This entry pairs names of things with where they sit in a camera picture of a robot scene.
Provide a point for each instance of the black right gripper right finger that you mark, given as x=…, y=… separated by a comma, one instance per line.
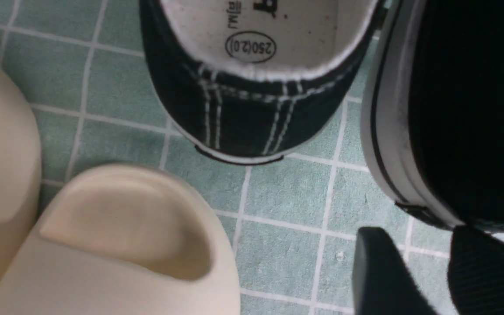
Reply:
x=476, y=272

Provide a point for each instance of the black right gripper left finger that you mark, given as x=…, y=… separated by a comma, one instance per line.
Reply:
x=381, y=282

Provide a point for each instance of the black canvas sneaker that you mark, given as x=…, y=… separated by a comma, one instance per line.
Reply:
x=432, y=122
x=250, y=81

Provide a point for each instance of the green checkered tablecloth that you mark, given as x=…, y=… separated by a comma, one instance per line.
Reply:
x=292, y=224

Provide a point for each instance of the right cream foam slipper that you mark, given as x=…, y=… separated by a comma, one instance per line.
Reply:
x=124, y=240

